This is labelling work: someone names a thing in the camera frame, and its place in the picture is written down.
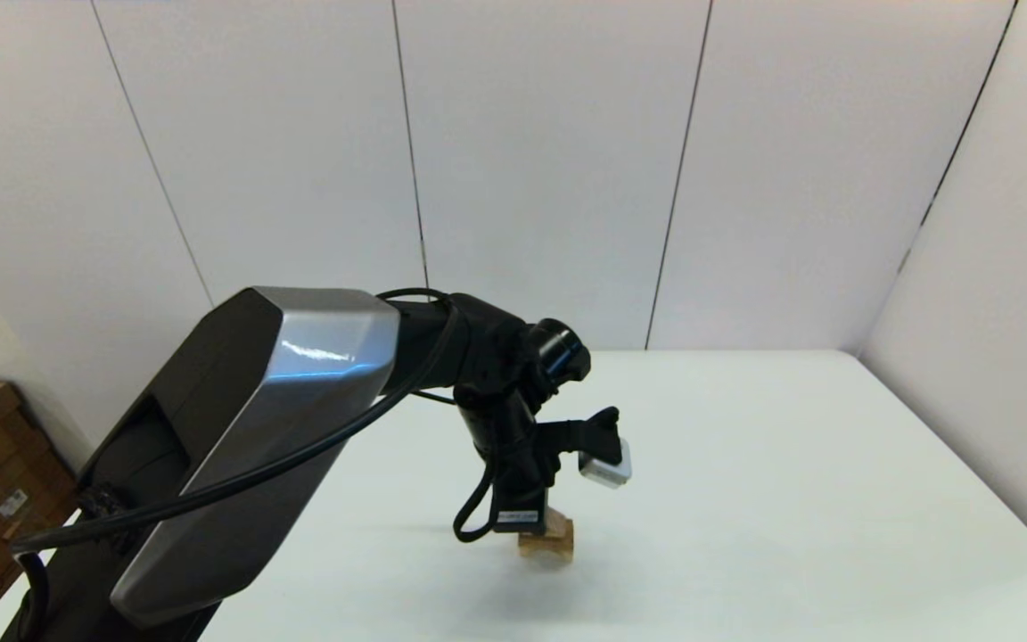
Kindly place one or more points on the rectangular wooden building block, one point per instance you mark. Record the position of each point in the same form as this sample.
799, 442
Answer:
565, 535

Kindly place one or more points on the arched wooden building block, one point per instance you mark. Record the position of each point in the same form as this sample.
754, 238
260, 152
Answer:
549, 555

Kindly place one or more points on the triangular wooden building block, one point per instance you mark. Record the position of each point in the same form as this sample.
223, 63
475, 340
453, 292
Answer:
556, 524

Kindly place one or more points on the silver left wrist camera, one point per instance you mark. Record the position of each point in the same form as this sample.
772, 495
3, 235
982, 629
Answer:
607, 468

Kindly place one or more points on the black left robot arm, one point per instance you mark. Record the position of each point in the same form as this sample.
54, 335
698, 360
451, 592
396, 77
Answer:
282, 392

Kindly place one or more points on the labelled brown cardboard box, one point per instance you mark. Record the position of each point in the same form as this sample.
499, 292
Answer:
5, 526

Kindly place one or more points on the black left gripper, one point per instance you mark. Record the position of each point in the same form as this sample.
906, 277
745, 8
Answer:
522, 490

